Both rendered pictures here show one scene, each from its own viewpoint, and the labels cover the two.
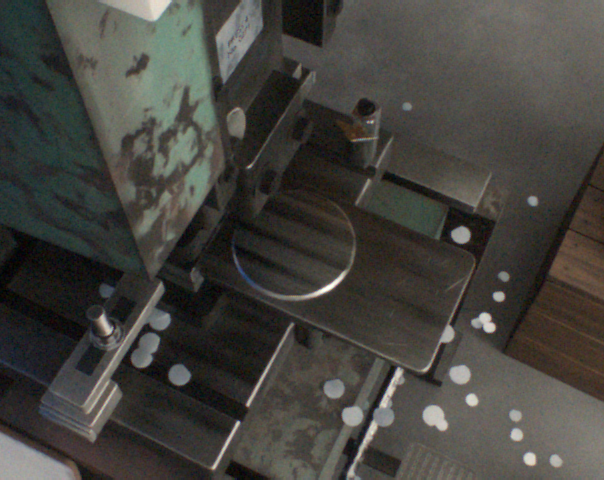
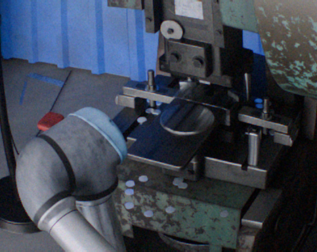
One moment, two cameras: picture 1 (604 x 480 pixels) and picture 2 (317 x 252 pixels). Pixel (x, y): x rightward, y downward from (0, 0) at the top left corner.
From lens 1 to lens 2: 1.65 m
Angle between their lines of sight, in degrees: 62
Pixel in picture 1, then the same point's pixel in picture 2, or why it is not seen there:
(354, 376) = (149, 184)
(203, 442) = not seen: hidden behind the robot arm
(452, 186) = (253, 210)
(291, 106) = (195, 48)
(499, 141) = not seen: outside the picture
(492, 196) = (251, 231)
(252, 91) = (196, 37)
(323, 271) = (172, 125)
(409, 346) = (137, 149)
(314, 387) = (144, 173)
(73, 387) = (130, 84)
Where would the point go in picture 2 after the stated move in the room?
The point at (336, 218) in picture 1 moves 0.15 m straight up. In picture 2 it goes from (199, 127) to (197, 70)
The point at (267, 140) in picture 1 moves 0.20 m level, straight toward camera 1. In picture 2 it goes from (178, 42) to (91, 50)
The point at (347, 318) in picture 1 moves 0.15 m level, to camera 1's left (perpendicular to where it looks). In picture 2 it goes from (151, 133) to (152, 98)
